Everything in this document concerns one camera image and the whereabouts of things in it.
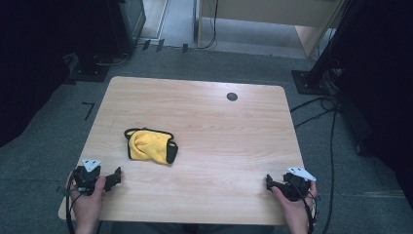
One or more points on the black cabinet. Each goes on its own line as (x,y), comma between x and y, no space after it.
(125,22)

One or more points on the dark curtain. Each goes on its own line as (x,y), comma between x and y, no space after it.
(383,97)
(29,65)

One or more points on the black metal stand with plate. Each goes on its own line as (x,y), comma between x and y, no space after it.
(313,81)

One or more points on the person's left hand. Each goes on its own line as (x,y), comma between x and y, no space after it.
(87,206)

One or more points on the yellow and grey microfibre cloth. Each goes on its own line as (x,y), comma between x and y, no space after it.
(146,147)

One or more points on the person's right hand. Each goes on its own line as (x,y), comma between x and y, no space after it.
(297,213)

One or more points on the light wooden desk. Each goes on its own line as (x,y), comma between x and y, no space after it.
(276,13)

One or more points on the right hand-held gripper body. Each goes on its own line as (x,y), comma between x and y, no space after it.
(296,188)

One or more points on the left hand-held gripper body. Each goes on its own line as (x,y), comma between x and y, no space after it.
(87,178)

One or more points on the round black table grommet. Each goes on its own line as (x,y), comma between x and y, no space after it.
(232,96)

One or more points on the yellow floor tape line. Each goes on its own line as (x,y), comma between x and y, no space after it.
(380,194)

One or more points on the black stand with flat base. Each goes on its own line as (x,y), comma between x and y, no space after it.
(89,70)

